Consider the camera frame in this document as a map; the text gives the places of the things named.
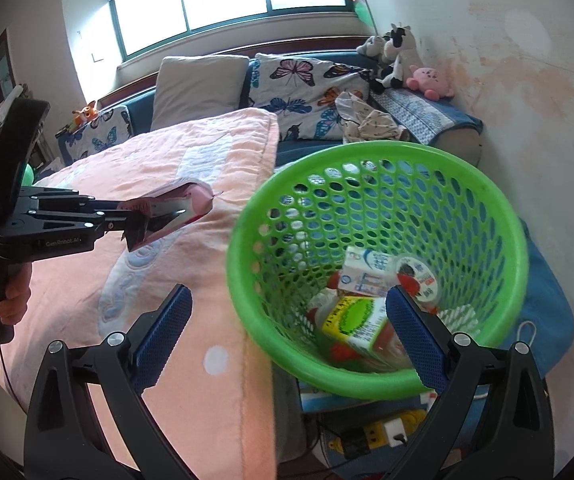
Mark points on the cow plush toy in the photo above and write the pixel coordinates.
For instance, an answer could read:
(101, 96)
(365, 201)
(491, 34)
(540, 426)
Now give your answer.
(402, 55)

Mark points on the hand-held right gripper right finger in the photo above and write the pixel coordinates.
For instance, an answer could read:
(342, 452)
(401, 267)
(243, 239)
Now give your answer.
(417, 340)

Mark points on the pink blanket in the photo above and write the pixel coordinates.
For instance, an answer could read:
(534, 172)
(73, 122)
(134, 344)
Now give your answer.
(192, 410)

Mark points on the blue white milk carton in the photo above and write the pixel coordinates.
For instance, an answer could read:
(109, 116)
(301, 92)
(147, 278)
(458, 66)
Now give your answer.
(362, 272)

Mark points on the pink plush toy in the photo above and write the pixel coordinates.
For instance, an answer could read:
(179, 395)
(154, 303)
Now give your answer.
(429, 80)

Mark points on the pink snack wrapper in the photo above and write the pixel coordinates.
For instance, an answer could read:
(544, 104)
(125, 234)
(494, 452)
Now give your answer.
(197, 200)

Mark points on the white wall switch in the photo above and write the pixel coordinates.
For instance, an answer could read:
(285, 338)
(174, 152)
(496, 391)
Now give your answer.
(98, 57)

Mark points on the person's left hand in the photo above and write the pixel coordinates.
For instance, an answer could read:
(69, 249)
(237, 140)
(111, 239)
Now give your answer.
(14, 295)

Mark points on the grey pillow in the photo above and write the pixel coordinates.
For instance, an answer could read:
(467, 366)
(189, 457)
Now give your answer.
(197, 85)

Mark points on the grey plush toy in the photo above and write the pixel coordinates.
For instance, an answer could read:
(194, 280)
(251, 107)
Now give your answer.
(371, 46)

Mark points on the green yellow drink carton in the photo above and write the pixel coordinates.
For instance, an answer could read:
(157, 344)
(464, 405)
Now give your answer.
(354, 320)

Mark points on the orange plush toy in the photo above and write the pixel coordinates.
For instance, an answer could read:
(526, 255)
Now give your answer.
(86, 114)

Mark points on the blue cloth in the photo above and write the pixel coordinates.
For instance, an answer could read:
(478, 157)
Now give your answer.
(547, 310)

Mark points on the green plastic basket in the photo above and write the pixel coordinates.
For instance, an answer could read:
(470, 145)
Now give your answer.
(242, 270)

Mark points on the blue bed headboard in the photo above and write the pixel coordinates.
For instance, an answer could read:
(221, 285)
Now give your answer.
(139, 110)

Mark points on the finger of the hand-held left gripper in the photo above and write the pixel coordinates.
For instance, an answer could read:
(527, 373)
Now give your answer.
(112, 204)
(134, 230)

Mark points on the butterfly print pillow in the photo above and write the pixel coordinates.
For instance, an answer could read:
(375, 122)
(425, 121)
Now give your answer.
(102, 135)
(292, 90)

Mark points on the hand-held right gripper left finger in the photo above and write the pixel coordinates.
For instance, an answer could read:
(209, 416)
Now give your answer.
(164, 335)

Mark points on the yellow power strip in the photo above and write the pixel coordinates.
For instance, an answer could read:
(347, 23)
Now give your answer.
(367, 435)

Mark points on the white patterned cloth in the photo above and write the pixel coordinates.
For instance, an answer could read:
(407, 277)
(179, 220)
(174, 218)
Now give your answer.
(372, 122)

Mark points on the white blue box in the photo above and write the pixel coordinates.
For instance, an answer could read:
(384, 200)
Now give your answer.
(317, 400)

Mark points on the blue patterned folded quilt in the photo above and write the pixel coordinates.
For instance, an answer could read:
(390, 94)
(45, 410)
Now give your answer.
(417, 110)

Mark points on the plastic cup red label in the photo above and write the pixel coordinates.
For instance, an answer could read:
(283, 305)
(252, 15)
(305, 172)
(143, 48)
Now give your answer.
(417, 280)

